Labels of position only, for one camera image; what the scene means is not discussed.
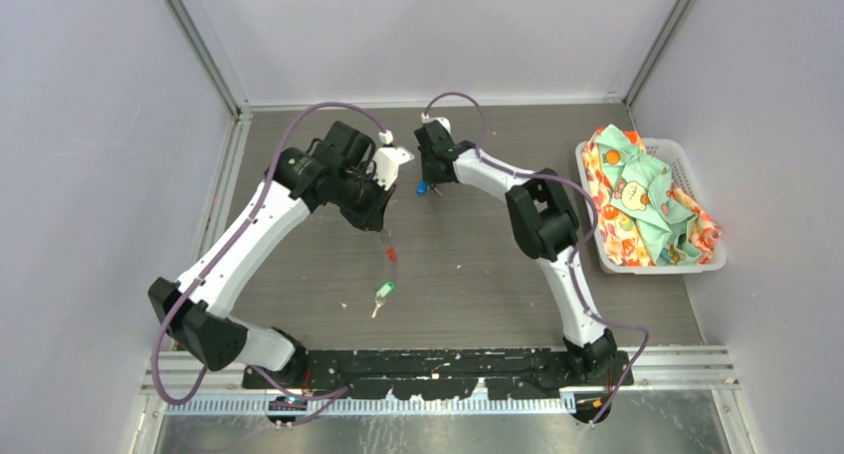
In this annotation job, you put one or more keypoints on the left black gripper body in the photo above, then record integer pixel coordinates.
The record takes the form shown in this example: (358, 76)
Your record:
(360, 197)

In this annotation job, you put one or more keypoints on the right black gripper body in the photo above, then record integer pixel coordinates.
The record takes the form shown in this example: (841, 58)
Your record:
(427, 172)

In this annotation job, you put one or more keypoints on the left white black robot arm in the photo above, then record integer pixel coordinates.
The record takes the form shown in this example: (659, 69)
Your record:
(195, 309)

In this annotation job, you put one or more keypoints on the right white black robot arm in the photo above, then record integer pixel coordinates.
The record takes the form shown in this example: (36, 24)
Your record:
(544, 225)

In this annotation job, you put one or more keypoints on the colourful patterned cloth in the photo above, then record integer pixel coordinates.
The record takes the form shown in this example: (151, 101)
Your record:
(645, 218)

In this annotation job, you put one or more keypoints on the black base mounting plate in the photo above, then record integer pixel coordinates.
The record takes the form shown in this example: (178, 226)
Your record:
(435, 374)

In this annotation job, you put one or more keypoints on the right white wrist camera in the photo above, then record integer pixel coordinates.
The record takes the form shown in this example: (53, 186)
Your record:
(444, 122)

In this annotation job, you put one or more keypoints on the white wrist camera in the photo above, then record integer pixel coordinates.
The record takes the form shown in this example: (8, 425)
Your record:
(387, 161)
(444, 122)

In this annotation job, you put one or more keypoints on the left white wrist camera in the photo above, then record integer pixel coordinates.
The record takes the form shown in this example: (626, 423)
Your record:
(387, 161)

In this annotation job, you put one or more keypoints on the aluminium frame rail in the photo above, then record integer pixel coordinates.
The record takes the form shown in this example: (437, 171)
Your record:
(667, 368)

